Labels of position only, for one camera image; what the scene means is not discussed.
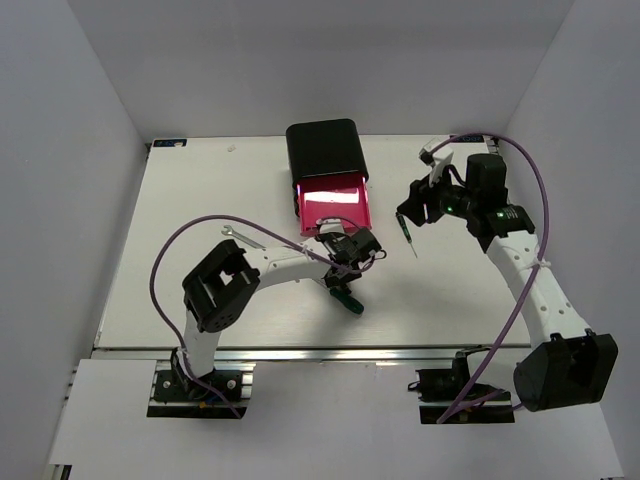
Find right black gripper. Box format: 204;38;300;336
397;162;477;227

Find pink drawer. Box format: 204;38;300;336
295;173;372;237

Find small black green screwdriver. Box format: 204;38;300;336
325;274;352;296

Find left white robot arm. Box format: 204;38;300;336
176;228;385;399

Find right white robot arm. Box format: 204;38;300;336
397;150;618;412

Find small precision screwdriver left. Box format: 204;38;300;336
395;212;418;257

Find right blue label sticker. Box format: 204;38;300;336
450;134;485;143

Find blue label sticker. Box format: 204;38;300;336
152;139;187;148
450;134;485;143

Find black drawer cabinet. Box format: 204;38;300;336
285;118;369;185

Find silver wrench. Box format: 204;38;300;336
221;225;264;249

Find left blue label sticker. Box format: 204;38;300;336
152;139;187;148

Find large green handle screwdriver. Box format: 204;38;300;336
315;280;364;315

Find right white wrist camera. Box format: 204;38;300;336
418;140;454;187

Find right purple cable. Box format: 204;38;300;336
435;131;550;425

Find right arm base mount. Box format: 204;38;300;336
407;352;516;426

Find aluminium table rail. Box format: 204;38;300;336
94;344;531;366

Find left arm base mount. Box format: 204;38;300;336
147;365;252;420

